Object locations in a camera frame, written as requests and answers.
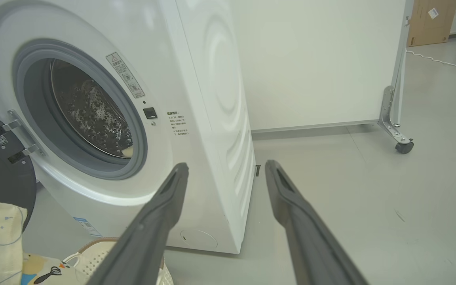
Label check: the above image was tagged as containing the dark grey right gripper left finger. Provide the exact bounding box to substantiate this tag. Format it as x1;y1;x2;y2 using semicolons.
87;162;189;285

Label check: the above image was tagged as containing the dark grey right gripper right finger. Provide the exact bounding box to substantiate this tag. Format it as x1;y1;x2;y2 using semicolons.
265;160;369;285

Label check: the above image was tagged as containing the cream garment cartoon print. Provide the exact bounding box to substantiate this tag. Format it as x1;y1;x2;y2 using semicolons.
21;253;78;285

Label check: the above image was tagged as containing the black round glass washer door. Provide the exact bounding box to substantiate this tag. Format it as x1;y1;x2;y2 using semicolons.
0;104;37;232

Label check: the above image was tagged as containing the cream perforated laundry basket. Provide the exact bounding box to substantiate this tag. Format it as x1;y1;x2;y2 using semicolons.
63;237;173;285

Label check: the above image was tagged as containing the grey rubber door gasket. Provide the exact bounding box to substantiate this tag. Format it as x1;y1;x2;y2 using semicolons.
13;38;148;181

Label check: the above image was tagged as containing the white front-load washing machine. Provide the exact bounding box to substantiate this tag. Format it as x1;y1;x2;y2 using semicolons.
0;0;257;255

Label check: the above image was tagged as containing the metal door hinge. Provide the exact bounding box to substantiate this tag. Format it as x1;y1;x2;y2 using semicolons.
8;110;46;157

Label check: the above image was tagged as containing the round filter cover flap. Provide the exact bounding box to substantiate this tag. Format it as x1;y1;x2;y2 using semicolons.
180;229;218;251

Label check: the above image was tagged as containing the blue energy label sticker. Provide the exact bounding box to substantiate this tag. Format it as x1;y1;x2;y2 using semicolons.
73;217;103;237

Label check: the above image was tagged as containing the black caster wheel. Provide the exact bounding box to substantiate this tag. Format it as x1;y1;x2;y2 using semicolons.
395;139;414;154

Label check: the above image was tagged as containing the perforated steel washer drum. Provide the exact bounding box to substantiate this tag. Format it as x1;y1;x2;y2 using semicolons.
50;59;133;158

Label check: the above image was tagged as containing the grey warning sticker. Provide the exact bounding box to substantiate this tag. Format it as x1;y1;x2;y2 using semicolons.
106;52;145;99

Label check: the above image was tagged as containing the white rolling partition panel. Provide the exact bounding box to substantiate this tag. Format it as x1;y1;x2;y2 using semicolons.
232;0;414;155

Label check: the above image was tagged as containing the brown cardboard box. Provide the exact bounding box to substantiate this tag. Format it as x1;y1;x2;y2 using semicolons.
407;0;456;47

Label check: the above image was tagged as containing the white floor cable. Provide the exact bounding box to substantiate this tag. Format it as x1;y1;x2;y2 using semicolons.
406;51;456;72

